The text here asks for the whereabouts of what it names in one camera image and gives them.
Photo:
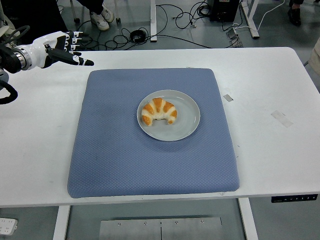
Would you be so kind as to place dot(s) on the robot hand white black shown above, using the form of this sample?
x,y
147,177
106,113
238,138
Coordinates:
x,y
40,50

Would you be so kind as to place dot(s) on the croissant bread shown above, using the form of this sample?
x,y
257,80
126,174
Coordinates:
x,y
158,106

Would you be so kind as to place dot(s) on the person's foot in white shoe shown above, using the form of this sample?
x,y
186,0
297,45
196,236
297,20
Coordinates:
x,y
99,22
108,13

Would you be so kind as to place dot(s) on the white desk leg narrow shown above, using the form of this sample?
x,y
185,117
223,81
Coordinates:
x,y
153,20

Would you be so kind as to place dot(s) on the blue quilted mat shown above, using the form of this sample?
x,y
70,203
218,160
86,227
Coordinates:
x,y
112,150

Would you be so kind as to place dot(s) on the grey round plate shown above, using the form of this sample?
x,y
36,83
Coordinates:
x,y
186,117

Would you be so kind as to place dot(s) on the white table leg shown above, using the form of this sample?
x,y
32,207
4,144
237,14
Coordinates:
x,y
248,220
60,222

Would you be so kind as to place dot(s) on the white power strip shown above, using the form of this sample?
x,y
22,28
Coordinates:
x,y
7,226

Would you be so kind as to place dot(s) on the black equipment box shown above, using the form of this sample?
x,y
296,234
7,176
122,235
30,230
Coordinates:
x,y
222,10

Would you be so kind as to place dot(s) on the grey floor power adapter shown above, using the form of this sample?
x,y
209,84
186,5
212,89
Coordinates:
x,y
232,35

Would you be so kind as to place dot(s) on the small clear tape piece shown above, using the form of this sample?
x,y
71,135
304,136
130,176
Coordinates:
x,y
228,98

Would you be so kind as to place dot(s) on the white desk leg with foot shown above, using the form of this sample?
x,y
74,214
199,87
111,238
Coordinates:
x,y
253,22

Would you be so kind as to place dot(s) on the grey metal plate with screws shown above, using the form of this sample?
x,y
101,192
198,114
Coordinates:
x,y
160,228

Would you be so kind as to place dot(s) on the large clear tape piece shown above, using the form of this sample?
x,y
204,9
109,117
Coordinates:
x,y
282,118

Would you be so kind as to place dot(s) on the person's foot in black shoe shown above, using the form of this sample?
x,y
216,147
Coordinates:
x,y
294,17

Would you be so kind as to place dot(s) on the beige object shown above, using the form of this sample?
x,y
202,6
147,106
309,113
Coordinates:
x,y
316,57

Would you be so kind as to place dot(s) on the black table control panel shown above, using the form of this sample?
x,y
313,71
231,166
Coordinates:
x,y
295,198

